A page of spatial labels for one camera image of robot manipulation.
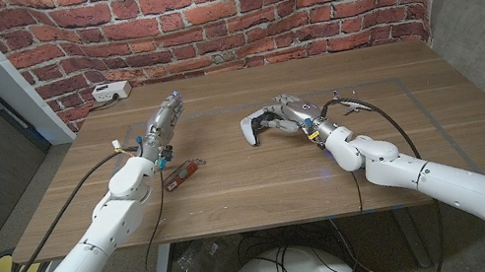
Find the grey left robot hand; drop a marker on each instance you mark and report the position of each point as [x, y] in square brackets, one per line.
[160, 125]

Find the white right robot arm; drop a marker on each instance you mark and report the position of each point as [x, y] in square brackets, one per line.
[456, 183]

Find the white black game controller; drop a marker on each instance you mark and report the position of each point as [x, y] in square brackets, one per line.
[249, 130]

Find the white power strip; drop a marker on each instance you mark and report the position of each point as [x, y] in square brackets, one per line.
[112, 91]

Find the printed brick wall backdrop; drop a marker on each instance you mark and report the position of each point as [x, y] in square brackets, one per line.
[220, 10]

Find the clear plastic bag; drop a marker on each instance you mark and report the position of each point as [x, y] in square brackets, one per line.
[204, 260]

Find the white toy airplane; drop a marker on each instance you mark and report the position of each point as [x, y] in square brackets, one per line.
[352, 109]

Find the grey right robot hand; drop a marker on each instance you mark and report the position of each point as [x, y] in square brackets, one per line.
[303, 112]

